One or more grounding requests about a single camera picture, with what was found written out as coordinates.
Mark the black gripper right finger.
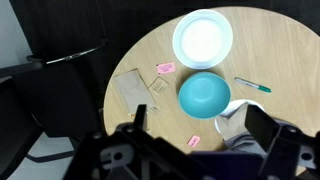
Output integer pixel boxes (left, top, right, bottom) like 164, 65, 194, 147
244, 104, 281, 153

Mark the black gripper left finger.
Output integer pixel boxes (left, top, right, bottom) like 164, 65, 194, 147
132, 104, 148, 132

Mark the green capped marker pen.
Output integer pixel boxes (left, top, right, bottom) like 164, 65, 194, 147
234, 76, 272, 94

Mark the white bowl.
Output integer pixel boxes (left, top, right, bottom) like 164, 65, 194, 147
214, 98, 266, 134

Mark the teal bowl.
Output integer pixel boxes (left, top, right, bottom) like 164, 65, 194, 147
177, 71, 232, 120

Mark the grey cloth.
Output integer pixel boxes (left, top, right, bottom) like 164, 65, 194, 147
222, 131, 269, 158

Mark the small brown paper packet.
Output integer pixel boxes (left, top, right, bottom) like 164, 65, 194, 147
147, 76, 170, 95

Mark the pink sugar packet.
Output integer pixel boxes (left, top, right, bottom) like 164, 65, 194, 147
186, 134, 202, 148
156, 61, 177, 75

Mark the black office chair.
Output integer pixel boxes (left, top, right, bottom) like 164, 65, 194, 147
0, 38, 109, 172

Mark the white round plate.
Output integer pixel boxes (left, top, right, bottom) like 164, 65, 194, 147
171, 8, 234, 70

